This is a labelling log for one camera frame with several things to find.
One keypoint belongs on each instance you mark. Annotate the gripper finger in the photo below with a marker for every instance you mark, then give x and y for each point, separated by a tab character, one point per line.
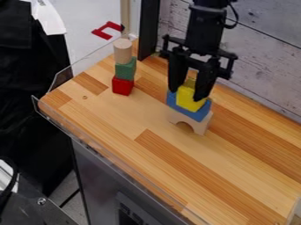
176	70
206	79

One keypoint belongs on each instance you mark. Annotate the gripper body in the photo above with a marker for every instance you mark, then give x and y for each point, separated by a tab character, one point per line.
204	32

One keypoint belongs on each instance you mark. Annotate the yellow cube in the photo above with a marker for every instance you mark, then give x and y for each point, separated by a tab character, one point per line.
188	98

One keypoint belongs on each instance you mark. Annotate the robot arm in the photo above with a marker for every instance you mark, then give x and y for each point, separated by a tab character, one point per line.
211	2

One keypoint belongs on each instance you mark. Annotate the green cube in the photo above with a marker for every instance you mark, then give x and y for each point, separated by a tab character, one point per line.
126	69

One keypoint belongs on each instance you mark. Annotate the red cube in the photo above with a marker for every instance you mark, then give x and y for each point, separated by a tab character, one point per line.
122	86

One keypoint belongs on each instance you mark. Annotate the blue rectangular block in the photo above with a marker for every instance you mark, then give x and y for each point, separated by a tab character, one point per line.
196	112

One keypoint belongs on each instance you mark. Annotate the wooden arch block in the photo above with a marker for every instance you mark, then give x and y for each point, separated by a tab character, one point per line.
192	122

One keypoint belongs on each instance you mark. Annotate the wooden cylinder block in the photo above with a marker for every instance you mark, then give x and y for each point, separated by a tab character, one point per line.
122	51

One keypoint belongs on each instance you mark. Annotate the black post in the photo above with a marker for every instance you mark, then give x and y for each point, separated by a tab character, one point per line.
148	27

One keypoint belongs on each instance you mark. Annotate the red bracket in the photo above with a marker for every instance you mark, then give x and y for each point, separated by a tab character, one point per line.
106	30

